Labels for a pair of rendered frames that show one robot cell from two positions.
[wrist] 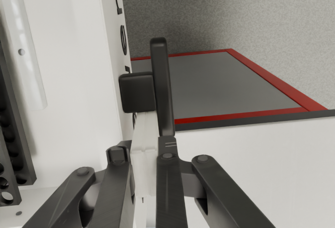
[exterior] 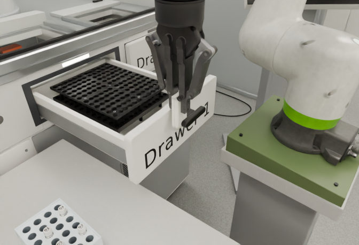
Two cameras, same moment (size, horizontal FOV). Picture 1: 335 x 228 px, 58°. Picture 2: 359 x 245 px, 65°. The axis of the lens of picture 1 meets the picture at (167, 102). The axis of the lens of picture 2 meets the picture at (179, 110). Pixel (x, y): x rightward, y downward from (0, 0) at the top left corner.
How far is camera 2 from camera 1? 0.52 m
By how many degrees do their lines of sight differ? 72
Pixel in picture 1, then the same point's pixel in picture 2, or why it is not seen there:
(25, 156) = (127, 122)
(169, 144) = (188, 104)
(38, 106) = not seen: hidden behind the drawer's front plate
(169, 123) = (188, 119)
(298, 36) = not seen: outside the picture
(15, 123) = (137, 115)
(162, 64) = (200, 109)
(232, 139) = (194, 224)
